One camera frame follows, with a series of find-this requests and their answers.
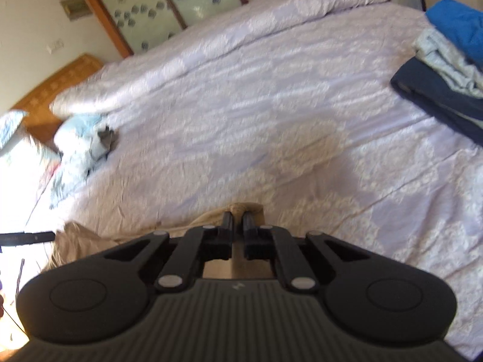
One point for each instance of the light blue patterned cloth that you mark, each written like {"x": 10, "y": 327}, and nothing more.
{"x": 441, "y": 62}

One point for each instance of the light blue crumpled garment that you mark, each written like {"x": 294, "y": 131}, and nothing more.
{"x": 75, "y": 151}

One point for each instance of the rolled lilac quilt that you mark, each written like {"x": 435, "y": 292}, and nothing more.
{"x": 226, "y": 26}

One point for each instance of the small light blue floral pillow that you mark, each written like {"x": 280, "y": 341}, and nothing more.
{"x": 11, "y": 128}

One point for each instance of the wall control panel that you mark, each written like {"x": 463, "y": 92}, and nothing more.
{"x": 75, "y": 6}

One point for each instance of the white wall socket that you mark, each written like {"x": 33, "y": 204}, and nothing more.
{"x": 55, "y": 46}

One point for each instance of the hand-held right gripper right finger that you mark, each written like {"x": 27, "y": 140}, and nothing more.
{"x": 248, "y": 228}

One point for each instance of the white pillow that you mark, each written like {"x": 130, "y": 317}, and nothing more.
{"x": 22, "y": 181}

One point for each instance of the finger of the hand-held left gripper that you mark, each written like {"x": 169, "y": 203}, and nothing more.
{"x": 39, "y": 236}

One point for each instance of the bright blue folded cloth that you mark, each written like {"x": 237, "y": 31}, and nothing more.
{"x": 458, "y": 30}

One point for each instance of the wooden headboard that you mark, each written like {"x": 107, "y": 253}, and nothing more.
{"x": 56, "y": 83}

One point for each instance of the bed with lilac bedspread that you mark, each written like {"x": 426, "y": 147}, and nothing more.
{"x": 264, "y": 120}

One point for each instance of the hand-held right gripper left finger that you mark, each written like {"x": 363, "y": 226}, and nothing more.
{"x": 227, "y": 228}

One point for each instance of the beige pants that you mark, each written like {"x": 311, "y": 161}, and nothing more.
{"x": 113, "y": 235}

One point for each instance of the navy blue folded cloth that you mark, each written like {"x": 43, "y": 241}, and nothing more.
{"x": 434, "y": 98}

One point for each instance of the small grey item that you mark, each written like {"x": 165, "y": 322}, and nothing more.
{"x": 107, "y": 137}

